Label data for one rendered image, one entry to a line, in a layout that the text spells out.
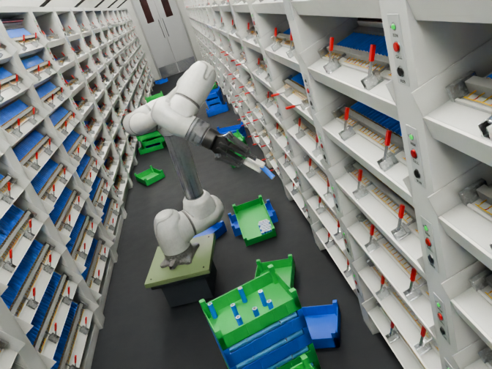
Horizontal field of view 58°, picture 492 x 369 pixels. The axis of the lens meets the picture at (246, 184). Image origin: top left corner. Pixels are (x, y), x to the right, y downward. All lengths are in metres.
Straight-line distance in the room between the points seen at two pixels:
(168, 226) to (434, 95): 1.73
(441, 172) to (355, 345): 1.23
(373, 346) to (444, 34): 1.41
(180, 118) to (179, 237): 0.92
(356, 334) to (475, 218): 1.24
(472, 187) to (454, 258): 0.16
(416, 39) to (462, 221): 0.33
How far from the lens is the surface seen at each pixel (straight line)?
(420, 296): 1.34
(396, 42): 0.83
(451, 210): 0.92
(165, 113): 1.60
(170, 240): 2.36
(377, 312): 1.91
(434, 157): 0.86
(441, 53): 0.82
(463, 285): 1.03
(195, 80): 1.63
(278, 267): 2.51
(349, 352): 1.97
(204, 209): 2.37
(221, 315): 1.68
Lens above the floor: 1.42
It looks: 23 degrees down
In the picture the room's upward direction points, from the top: 19 degrees counter-clockwise
